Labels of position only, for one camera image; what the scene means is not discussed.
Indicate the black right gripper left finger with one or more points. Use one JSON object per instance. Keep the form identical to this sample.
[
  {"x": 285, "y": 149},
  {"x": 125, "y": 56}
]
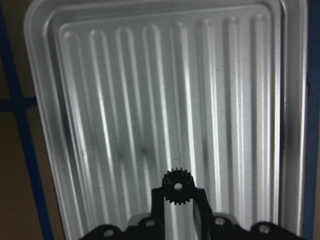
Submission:
[{"x": 151, "y": 227}]

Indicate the small black bearing gear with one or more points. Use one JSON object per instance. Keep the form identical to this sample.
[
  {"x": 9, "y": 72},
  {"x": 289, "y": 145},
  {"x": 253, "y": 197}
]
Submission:
[{"x": 178, "y": 186}]

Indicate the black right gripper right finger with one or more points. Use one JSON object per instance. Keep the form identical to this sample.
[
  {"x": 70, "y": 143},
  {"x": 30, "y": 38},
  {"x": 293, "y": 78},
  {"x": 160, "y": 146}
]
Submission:
[{"x": 223, "y": 226}]

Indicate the silver ribbed metal tray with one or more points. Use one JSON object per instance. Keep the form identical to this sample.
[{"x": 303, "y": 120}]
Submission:
[{"x": 129, "y": 89}]

